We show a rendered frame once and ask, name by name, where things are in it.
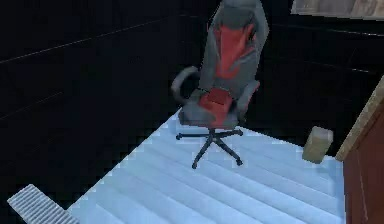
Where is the grey and red office chair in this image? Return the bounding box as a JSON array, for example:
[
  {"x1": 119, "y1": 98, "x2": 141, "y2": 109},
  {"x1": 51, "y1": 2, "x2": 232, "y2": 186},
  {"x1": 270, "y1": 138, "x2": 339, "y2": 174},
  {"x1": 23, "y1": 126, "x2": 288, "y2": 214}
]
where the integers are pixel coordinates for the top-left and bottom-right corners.
[{"x1": 170, "y1": 0, "x2": 270, "y2": 170}]

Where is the tan box bin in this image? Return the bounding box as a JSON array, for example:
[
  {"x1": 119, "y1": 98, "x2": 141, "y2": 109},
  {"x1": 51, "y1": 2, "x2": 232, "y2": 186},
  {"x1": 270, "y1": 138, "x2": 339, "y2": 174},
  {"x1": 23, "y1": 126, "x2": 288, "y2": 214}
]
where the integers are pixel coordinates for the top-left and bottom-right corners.
[{"x1": 301, "y1": 125, "x2": 334, "y2": 165}]

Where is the pale framed window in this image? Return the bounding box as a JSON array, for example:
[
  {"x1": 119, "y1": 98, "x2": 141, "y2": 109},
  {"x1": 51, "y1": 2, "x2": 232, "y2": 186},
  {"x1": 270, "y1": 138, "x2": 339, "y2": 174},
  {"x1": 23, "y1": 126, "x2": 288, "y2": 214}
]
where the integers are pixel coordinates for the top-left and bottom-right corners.
[{"x1": 290, "y1": 0, "x2": 384, "y2": 22}]

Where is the white ribbed floor vent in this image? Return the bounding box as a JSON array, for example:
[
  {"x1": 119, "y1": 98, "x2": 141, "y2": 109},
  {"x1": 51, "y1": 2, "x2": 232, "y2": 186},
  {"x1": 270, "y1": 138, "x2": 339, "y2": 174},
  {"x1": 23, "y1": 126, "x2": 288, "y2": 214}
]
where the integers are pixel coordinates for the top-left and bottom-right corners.
[{"x1": 6, "y1": 183, "x2": 80, "y2": 224}]

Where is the red-brown cabinet with tan top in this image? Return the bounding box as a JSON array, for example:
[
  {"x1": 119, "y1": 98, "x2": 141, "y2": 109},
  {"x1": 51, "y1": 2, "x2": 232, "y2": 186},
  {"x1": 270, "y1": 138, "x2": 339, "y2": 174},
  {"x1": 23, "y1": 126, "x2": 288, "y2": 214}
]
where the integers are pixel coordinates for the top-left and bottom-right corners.
[{"x1": 334, "y1": 75, "x2": 384, "y2": 224}]

